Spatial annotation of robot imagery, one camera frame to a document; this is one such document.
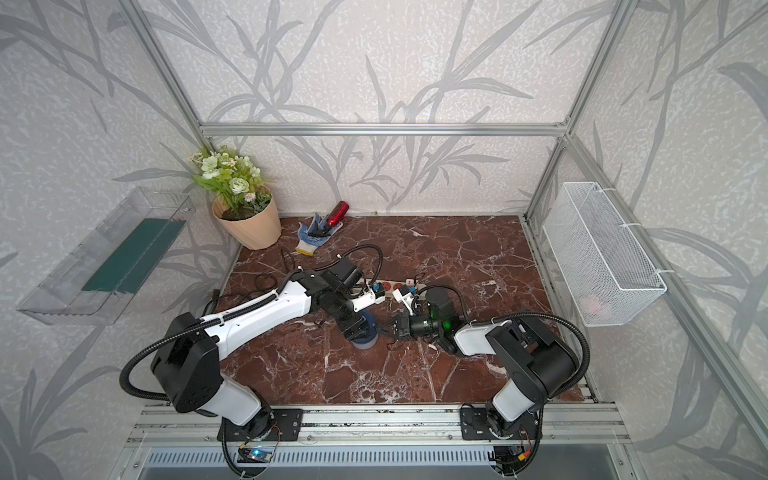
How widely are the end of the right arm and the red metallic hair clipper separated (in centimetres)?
54

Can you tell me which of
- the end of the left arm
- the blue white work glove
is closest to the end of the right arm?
the end of the left arm

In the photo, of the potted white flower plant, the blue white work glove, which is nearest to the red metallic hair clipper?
the blue white work glove

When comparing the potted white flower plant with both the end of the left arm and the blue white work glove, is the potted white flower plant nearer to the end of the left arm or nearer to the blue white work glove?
the blue white work glove

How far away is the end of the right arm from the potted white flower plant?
23.7 inches

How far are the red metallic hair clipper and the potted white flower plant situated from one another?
0.53ft

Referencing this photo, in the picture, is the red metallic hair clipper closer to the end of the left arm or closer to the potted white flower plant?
the potted white flower plant

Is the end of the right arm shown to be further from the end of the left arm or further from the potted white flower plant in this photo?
the potted white flower plant

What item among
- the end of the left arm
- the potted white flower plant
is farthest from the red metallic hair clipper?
the end of the left arm

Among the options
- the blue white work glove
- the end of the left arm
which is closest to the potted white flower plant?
the blue white work glove

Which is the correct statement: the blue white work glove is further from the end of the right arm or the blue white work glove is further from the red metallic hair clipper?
the end of the right arm

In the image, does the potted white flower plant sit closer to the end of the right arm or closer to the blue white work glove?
the blue white work glove

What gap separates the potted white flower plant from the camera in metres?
0.93

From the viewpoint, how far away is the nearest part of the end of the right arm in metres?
0.71

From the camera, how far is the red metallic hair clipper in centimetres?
117
